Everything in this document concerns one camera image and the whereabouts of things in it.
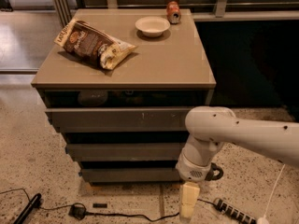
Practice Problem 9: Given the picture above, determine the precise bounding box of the grey bottom drawer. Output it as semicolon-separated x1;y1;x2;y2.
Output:
79;168;179;183

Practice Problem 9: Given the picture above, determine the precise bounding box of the white cable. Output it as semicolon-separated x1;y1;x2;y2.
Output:
256;163;286;224

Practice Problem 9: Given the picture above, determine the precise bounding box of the small black floor plate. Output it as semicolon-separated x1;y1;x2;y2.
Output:
93;203;107;208

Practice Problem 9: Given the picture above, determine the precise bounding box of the brown chip bag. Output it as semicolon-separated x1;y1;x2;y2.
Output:
54;19;136;70

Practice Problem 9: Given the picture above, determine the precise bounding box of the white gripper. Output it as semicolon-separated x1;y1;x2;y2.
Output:
176;153;223;224

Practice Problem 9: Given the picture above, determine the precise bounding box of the grey drawer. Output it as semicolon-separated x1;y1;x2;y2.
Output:
46;107;190;133
66;143;183;161
79;168;179;183

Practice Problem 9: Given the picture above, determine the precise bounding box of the white paper bowl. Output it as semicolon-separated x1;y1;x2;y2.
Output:
135;16;170;37

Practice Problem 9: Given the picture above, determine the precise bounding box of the black power adapter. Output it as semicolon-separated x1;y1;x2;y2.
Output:
68;203;86;220

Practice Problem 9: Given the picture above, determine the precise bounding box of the grey drawer cabinet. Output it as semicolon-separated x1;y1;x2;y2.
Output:
32;9;216;171

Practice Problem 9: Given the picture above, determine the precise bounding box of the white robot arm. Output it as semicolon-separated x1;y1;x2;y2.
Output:
176;106;299;224

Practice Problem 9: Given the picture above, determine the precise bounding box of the black power cable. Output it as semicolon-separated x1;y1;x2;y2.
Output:
38;197;217;223

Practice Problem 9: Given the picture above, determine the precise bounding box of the orange soda can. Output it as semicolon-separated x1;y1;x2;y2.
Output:
166;1;181;24

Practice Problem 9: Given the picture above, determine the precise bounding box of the black rod on floor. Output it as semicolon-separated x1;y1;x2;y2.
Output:
13;193;42;224

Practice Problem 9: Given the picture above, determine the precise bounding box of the grey top drawer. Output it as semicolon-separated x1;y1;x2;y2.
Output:
46;107;190;133

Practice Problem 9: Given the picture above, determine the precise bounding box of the grey round object in drawer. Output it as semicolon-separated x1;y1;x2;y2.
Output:
78;90;108;106

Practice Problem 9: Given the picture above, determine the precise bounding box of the black power strip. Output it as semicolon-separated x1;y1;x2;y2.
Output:
213;198;257;224

